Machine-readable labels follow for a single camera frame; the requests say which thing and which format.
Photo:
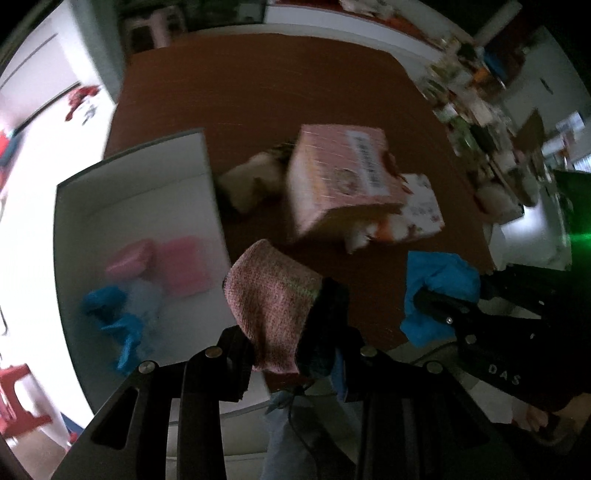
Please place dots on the pink patterned carton box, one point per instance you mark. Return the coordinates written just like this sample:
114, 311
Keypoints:
337, 177

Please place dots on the blue cloth ball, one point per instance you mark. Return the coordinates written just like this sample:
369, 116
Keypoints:
435, 282

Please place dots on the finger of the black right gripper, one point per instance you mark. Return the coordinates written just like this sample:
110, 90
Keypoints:
456, 313

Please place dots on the beige knitted sock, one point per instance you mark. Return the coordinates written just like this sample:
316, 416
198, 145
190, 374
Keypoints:
263, 174

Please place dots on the red plastic stool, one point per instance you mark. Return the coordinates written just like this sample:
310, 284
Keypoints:
15, 419

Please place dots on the cluttered round side table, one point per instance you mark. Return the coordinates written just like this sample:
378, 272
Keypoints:
502, 161

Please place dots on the pink knitted sock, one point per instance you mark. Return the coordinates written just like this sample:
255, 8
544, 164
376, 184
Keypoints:
270, 296

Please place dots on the light blue fluffy cloth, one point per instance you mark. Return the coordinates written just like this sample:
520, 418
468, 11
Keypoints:
143, 300

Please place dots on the dark blue fluffy cloth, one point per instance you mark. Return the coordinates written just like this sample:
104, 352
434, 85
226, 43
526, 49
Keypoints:
106, 306

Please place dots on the white orange printed box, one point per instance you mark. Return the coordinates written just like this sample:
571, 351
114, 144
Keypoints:
419, 218

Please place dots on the person's right hand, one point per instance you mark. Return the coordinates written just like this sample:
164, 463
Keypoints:
573, 417

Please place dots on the pink foam sponge block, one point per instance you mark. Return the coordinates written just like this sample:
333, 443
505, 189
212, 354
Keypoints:
182, 267

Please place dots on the white open storage box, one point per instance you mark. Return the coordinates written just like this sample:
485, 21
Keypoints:
160, 190

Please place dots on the red clothes on floor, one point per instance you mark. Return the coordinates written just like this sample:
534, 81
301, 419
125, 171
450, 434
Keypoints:
77, 96

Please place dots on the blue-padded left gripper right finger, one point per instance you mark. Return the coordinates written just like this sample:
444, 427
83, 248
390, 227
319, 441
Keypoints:
416, 424

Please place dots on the small pink foam sponge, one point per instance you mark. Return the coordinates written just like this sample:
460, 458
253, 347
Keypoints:
131, 261

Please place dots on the pink plastic stool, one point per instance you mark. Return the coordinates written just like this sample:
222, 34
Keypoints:
155, 31

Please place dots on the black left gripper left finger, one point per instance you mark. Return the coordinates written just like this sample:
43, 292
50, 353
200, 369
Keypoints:
127, 438

